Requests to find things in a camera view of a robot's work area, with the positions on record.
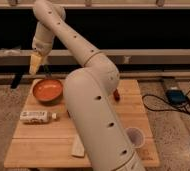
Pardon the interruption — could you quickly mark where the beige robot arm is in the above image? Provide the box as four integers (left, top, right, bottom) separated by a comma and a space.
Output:
32, 0, 146, 171

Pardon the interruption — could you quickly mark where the orange ceramic bowl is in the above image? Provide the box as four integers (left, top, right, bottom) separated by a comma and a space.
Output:
32, 79, 63, 103

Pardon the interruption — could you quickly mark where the white plastic bottle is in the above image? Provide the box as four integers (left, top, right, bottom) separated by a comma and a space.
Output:
20, 110, 57, 124

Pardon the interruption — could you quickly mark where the wooden table board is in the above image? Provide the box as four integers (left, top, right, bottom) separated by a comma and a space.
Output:
4, 79, 160, 168

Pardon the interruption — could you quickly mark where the red small object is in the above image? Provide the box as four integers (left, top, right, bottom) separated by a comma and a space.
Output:
113, 89, 120, 101

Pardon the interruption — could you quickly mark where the beige rectangular block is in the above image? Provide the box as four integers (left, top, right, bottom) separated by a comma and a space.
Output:
71, 135, 85, 158

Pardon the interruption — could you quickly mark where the blue power adapter box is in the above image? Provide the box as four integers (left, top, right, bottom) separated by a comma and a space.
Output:
166, 89, 187, 105

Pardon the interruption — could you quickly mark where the black cable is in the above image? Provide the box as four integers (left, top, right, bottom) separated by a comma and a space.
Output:
141, 77, 190, 168

